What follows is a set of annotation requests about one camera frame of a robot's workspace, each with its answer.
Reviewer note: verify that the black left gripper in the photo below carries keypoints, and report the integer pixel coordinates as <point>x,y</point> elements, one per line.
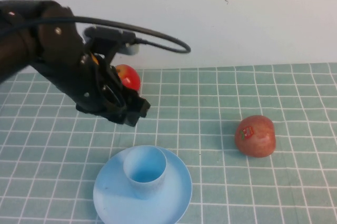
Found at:
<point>97,95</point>

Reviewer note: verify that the light blue plastic cup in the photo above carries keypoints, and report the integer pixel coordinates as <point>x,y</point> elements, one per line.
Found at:
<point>144,171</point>

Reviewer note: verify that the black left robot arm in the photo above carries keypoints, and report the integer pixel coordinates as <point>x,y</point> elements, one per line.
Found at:
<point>31,40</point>

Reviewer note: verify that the light blue plastic plate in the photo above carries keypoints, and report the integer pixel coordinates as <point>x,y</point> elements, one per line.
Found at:
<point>113,197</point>

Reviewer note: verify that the shiny red apple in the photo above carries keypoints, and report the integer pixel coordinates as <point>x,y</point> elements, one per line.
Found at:
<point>130,76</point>

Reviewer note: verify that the green checked tablecloth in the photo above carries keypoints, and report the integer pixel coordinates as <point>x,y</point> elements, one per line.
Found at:
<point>210,103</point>

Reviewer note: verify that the dull red apple with sticker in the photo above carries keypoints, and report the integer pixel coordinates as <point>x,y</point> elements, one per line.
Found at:
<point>256,137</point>

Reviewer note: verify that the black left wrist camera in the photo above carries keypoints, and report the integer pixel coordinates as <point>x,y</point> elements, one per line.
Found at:
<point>110,36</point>

